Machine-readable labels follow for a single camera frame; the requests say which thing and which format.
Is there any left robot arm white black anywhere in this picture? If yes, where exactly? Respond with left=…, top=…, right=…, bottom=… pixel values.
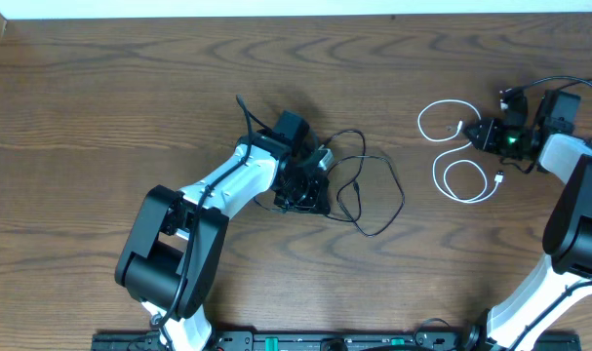
left=114, top=111, right=334, bottom=350

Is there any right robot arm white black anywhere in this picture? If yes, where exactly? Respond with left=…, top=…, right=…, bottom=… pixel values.
left=458, top=88, right=592, bottom=350

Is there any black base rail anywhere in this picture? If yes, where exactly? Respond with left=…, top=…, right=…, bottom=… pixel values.
left=91, top=319, right=582, bottom=351

